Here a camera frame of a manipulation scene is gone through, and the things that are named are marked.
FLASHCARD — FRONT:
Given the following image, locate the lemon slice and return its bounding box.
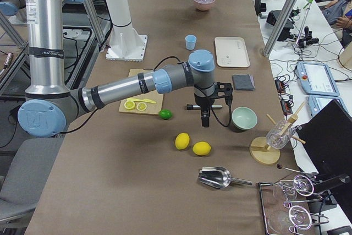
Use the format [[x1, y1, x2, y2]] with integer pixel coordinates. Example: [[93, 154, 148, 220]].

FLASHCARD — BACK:
[[124, 100, 136, 110], [136, 102, 147, 111]]

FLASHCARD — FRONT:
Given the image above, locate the yellow lemon far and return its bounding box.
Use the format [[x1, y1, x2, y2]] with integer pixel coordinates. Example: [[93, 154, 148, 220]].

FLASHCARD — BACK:
[[175, 133, 190, 150]]

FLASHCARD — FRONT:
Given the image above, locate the pink bowl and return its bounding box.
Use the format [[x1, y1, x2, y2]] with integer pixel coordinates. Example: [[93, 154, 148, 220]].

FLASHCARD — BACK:
[[192, 0, 216, 11]]

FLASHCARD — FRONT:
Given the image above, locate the cream rabbit tray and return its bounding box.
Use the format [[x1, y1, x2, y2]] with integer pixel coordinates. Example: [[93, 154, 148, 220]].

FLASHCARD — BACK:
[[214, 37, 250, 68]]

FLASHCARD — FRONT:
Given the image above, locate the green lime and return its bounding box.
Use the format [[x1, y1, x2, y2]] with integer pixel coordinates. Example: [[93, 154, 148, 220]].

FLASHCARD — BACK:
[[158, 109, 173, 120]]

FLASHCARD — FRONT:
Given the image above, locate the blue teach pendant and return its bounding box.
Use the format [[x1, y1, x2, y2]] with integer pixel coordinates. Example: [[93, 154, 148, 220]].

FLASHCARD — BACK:
[[295, 62, 340, 97], [307, 95, 347, 117]]

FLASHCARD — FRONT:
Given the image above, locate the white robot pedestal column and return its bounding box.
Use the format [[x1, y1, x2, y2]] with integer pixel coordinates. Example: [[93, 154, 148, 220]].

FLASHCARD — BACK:
[[97, 0, 134, 54]]

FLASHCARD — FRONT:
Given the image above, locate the steel ice scoop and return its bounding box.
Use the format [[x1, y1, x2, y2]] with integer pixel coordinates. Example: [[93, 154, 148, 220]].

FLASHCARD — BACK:
[[198, 166, 253, 189]]

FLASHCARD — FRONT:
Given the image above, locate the wooden cutting board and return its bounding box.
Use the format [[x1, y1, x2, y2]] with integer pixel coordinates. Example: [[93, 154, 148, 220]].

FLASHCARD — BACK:
[[118, 68, 167, 116]]

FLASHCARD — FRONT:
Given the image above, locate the steel muddler black tip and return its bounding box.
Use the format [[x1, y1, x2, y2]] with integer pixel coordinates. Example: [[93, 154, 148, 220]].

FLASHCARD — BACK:
[[186, 104, 223, 110]]

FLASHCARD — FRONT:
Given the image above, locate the grey office chair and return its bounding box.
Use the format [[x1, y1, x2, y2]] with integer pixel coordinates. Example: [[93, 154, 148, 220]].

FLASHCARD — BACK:
[[1, 138, 63, 228]]

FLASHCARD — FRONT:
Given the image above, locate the yellow lemon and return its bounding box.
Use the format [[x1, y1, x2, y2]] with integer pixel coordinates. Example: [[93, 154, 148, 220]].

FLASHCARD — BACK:
[[192, 141, 212, 156], [175, 133, 190, 150]]

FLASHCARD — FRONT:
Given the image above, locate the lemon slice lower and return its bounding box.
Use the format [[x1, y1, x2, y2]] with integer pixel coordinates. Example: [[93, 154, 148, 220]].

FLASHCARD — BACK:
[[124, 100, 136, 110]]

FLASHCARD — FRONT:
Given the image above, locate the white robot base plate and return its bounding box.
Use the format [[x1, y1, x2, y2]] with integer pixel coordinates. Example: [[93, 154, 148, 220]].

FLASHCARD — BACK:
[[106, 27, 148, 62]]

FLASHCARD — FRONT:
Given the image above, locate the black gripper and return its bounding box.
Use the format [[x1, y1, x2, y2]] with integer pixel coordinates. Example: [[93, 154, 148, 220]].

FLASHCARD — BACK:
[[194, 85, 215, 127]]

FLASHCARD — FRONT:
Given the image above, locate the aluminium frame post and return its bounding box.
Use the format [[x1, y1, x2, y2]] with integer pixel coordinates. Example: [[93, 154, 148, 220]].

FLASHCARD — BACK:
[[263, 0, 297, 57]]

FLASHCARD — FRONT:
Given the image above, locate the lemon slice upper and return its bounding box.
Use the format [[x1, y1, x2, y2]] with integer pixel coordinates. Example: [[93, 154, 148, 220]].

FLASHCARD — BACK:
[[136, 102, 147, 111]]

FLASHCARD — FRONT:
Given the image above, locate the light blue plastic cup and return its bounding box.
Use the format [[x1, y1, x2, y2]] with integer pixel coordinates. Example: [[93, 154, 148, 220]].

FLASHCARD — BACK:
[[185, 35, 197, 51]]

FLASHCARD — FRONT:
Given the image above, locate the clear glass on stand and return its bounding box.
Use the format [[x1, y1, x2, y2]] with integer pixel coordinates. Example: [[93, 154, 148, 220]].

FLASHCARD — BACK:
[[266, 120, 296, 149]]

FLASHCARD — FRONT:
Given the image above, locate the blue teach pendant near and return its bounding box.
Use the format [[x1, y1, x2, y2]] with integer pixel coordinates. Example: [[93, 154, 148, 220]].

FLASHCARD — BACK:
[[307, 95, 347, 117]]

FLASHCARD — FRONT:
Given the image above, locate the grey folded cloth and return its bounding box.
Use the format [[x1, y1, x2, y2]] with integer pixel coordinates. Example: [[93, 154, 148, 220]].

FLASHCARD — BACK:
[[232, 74, 255, 91]]

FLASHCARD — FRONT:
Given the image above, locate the blue teach pendant far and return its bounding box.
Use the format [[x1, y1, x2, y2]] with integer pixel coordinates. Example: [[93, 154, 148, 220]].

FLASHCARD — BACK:
[[295, 62, 340, 97]]

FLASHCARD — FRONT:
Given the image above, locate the black monitor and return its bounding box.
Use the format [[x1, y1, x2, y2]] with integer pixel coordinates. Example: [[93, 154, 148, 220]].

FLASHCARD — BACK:
[[298, 100, 351, 177]]

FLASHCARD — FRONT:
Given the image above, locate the mint green bowl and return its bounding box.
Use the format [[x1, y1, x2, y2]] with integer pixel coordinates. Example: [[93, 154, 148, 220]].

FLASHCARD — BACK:
[[230, 106, 258, 132]]

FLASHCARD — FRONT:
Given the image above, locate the yellow plastic knife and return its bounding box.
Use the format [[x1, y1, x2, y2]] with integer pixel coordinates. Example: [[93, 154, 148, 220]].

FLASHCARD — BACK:
[[126, 97, 156, 104]]

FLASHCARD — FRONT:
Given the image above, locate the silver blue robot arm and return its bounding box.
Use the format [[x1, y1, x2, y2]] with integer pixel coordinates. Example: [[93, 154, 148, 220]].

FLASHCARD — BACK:
[[18, 0, 218, 137]]

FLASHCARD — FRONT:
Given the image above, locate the yellow lemon near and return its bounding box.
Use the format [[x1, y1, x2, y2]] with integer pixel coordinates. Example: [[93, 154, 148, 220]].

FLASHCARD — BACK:
[[192, 141, 212, 156]]

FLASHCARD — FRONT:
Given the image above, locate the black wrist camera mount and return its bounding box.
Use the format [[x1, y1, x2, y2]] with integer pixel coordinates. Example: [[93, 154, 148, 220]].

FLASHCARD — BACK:
[[211, 81, 233, 106]]

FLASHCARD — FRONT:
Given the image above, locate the black tray with glasses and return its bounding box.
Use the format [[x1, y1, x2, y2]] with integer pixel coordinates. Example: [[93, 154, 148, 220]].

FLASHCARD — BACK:
[[258, 174, 329, 234]]

